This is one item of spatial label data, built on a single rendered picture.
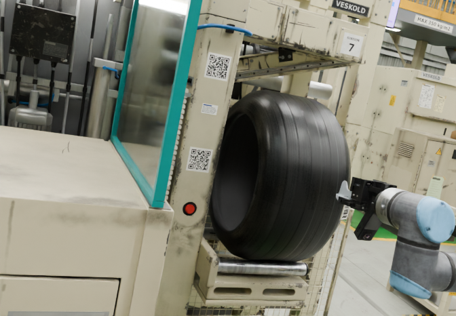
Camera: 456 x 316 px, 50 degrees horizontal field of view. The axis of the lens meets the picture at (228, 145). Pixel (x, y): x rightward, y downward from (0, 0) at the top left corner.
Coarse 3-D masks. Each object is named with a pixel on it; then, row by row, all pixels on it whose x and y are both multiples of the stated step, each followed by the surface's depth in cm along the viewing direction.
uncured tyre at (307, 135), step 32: (256, 96) 160; (288, 96) 159; (256, 128) 151; (288, 128) 145; (320, 128) 150; (224, 160) 193; (256, 160) 198; (288, 160) 141; (320, 160) 145; (224, 192) 191; (256, 192) 146; (288, 192) 141; (320, 192) 144; (224, 224) 171; (256, 224) 146; (288, 224) 144; (320, 224) 148; (256, 256) 154; (288, 256) 156
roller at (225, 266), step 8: (224, 264) 153; (232, 264) 154; (240, 264) 155; (248, 264) 157; (256, 264) 158; (264, 264) 159; (272, 264) 160; (280, 264) 161; (288, 264) 162; (296, 264) 164; (304, 264) 165; (224, 272) 154; (232, 272) 155; (240, 272) 156; (248, 272) 157; (256, 272) 158; (264, 272) 159; (272, 272) 160; (280, 272) 161; (288, 272) 162; (296, 272) 163; (304, 272) 164
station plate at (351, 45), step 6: (348, 36) 189; (354, 36) 190; (360, 36) 191; (348, 42) 190; (354, 42) 191; (360, 42) 192; (342, 48) 189; (348, 48) 190; (354, 48) 191; (360, 48) 192; (348, 54) 191; (354, 54) 192
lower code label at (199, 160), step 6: (192, 150) 149; (198, 150) 150; (204, 150) 151; (210, 150) 151; (192, 156) 150; (198, 156) 150; (204, 156) 151; (210, 156) 152; (192, 162) 150; (198, 162) 151; (204, 162) 152; (186, 168) 150; (192, 168) 151; (198, 168) 151; (204, 168) 152
